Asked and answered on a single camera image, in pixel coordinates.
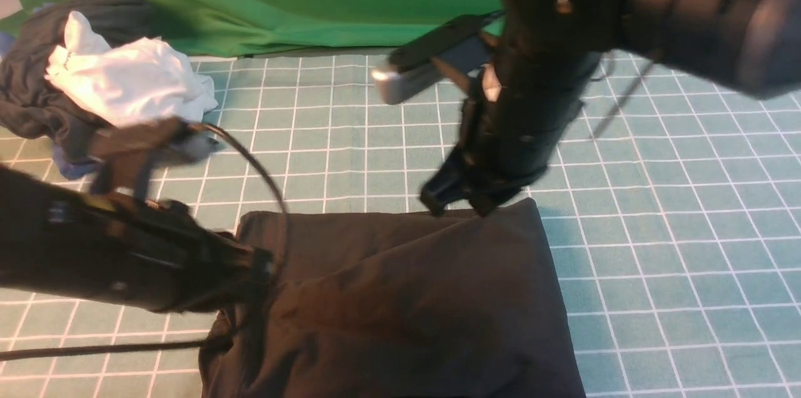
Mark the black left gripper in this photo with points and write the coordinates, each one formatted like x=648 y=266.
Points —
x=164 y=261

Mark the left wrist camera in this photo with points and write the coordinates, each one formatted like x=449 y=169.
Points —
x=128 y=156

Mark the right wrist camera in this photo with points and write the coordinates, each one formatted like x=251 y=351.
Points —
x=410 y=69

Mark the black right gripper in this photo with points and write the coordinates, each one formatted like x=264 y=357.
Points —
x=515 y=112

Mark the white crumpled shirt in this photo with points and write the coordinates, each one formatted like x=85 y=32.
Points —
x=135 y=83

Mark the black cable tie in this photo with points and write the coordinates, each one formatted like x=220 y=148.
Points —
x=624 y=99

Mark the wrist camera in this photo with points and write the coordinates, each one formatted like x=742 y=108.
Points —
x=128 y=156
x=410 y=69

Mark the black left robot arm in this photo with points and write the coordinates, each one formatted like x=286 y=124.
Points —
x=45 y=245

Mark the dark gray crumpled garment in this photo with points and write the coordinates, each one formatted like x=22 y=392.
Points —
x=120 y=22

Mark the gray long-sleeved shirt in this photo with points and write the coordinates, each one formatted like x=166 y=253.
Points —
x=383 y=305

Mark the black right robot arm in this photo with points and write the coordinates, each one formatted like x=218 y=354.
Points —
x=748 y=46

